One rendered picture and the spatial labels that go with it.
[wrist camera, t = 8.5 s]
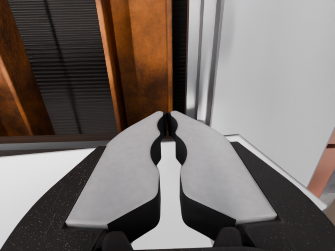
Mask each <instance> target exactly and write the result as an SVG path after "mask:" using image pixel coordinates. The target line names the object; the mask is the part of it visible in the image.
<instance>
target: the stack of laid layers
mask: <svg viewBox="0 0 335 251"><path fill-rule="evenodd" d="M221 6H222V0H187V31H186V71H185V110H184V114H185V115H186V116H188V117H191V118H193V119H195V120H197V121H199V122H201V123H203V124H205V125H207V126H210V117H211V106H212V96H213V86H214V76H215V66H216V56H217V46H218V36H219V26H220V16H221ZM118 134H119V133H98V134H64V135H30V136H0V156H8V155H18V154H29V153H39V152H50V151H60V150H71V149H81V148H92V147H98V146H99V145H101V146H106V145H107V144H108V143H109V142H110V141H111V140H112V139H113V138H114V137H116V136H117V135H118Z"/></svg>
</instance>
